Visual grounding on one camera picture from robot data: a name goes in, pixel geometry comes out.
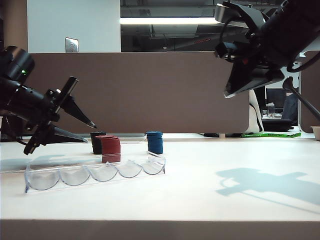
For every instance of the red poker chip stack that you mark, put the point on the red poker chip stack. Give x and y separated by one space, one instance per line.
111 150

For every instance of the wide brown partition panel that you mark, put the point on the wide brown partition panel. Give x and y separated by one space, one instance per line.
150 92

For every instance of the dark blue office chair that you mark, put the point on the dark blue office chair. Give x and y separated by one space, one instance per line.
290 107

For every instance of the short tan paper cup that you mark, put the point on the short tan paper cup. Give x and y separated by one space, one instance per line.
315 132

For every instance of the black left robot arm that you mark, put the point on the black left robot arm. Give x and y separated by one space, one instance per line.
15 65

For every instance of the long ceiling light strip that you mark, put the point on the long ceiling light strip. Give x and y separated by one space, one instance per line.
167 21

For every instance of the black computer monitor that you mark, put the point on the black computer monitor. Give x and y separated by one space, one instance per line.
275 96

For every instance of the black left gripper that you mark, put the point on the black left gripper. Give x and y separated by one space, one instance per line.
47 110

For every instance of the black slanted rod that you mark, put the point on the black slanted rod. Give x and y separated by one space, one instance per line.
303 101

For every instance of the clear glass jar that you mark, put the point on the clear glass jar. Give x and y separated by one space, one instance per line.
270 110

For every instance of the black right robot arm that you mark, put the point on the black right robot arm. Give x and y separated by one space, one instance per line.
295 30

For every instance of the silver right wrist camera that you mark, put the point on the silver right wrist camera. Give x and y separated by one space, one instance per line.
230 12

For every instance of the green tape strip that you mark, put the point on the green tape strip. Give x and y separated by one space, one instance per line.
270 135

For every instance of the clear plastic chip tray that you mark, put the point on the clear plastic chip tray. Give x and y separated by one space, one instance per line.
75 175

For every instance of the white chair with black stripe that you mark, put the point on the white chair with black stripe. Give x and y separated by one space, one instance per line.
253 117

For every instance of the black poker chip stack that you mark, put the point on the black poker chip stack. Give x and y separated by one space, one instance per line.
95 146

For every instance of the blue poker chip stack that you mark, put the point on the blue poker chip stack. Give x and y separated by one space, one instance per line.
154 143

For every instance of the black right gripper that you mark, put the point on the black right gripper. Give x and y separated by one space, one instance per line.
250 47

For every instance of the small white cup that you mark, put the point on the small white cup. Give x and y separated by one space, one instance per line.
222 135

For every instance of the silver wall switch plate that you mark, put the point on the silver wall switch plate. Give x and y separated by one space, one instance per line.
71 45

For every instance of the narrow brown partition panel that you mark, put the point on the narrow brown partition panel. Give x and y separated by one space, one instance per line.
311 95

